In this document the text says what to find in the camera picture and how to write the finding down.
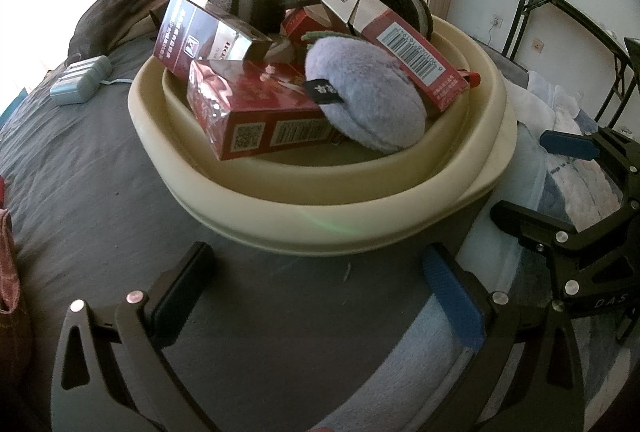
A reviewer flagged dark red and silver box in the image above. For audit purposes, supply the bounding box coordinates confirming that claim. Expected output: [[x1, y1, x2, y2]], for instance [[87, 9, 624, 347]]
[[152, 0, 274, 81]]

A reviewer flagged pale blue ribbed case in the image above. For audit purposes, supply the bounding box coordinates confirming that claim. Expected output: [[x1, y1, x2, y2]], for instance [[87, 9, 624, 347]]
[[49, 55, 113, 107]]

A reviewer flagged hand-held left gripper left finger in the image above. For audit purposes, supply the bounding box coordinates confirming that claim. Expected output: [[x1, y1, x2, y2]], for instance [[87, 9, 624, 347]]
[[50, 242, 221, 432]]

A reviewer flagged red patterned box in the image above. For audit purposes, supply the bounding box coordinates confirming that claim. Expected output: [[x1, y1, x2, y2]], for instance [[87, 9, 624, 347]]
[[185, 58, 347, 162]]

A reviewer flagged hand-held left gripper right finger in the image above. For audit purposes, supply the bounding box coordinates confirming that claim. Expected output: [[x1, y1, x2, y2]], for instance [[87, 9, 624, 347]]
[[420, 244, 587, 432]]

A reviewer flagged red and white carton box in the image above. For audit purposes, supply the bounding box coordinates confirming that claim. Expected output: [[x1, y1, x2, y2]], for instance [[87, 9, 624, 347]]
[[318, 0, 472, 113]]

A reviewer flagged cream plastic basin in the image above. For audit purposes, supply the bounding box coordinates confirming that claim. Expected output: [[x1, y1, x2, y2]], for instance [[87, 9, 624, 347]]
[[127, 13, 519, 259]]

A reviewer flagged dark clothing pile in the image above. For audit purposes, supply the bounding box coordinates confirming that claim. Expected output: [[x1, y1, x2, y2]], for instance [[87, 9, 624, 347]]
[[69, 0, 213, 63]]

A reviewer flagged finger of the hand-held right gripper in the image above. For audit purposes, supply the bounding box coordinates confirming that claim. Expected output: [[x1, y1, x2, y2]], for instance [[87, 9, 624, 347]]
[[539, 127, 640, 193], [490, 197, 640, 313]]

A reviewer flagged grey bedsheet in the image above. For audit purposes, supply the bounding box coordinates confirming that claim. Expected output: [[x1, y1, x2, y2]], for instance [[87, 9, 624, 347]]
[[0, 39, 501, 432]]

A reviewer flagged purple plush earmuff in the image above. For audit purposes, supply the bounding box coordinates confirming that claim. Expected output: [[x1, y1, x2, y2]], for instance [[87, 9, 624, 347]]
[[303, 36, 429, 156]]

